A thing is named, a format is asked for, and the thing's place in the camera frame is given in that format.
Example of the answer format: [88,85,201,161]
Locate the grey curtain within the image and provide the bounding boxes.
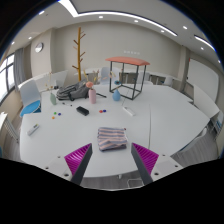
[13,47,27,92]

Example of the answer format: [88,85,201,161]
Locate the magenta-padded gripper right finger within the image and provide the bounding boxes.
[130,142,184,186]

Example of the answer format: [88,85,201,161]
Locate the white wall board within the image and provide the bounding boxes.
[186,58,220,101]

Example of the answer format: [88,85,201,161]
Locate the blue vase with flowers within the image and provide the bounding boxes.
[112,79,122,102]

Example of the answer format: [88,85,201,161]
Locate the green vase with twigs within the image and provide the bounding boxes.
[46,71,58,106]

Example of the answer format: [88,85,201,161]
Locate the white flat bar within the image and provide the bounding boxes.
[121,105,137,118]

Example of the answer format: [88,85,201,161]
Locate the round wall clock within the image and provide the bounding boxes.
[34,42,45,54]

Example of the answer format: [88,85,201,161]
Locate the pink vase with flowers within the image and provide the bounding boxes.
[85,80,98,105]

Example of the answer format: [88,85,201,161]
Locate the wooden coat rack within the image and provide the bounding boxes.
[71,26,87,83]

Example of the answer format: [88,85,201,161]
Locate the ceiling lights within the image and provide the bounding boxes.
[9,0,214,53]

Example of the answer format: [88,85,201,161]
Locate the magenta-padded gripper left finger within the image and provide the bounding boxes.
[43,143,94,186]

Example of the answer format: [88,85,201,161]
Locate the black whiteboard eraser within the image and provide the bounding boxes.
[75,105,91,117]

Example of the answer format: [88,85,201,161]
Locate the striped pink grey towel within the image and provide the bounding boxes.
[97,126,129,153]

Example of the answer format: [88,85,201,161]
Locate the window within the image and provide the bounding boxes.
[0,53,16,103]

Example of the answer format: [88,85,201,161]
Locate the white chair with blue seat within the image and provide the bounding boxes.
[19,78,43,119]

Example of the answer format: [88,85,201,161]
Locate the white remote control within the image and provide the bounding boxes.
[26,123,41,137]

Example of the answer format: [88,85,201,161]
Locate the grey backpack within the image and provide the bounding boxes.
[55,80,91,102]

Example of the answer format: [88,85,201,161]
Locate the black frame orange-top table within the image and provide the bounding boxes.
[105,56,151,101]

